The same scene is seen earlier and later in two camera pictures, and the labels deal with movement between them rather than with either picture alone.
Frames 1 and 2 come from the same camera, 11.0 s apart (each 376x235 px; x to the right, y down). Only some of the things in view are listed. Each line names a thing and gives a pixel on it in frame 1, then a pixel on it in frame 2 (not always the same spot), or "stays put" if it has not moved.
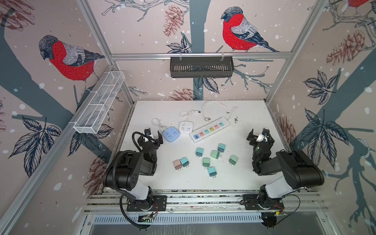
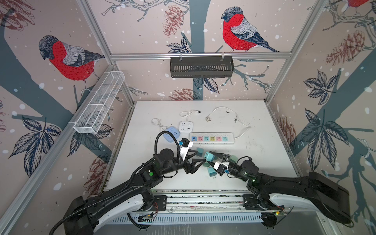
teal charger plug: [221, 148] to [209, 156]
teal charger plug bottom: [212, 171] stays put
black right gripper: [250, 135] to [223, 155]
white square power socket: [186, 126] stays put
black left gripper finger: [147, 131] to [195, 152]
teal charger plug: [199, 152] stays put
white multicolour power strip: [202, 132] to [211, 137]
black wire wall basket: [213, 66] stays put
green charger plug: [233, 159] stays put
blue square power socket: [171, 133] stays put
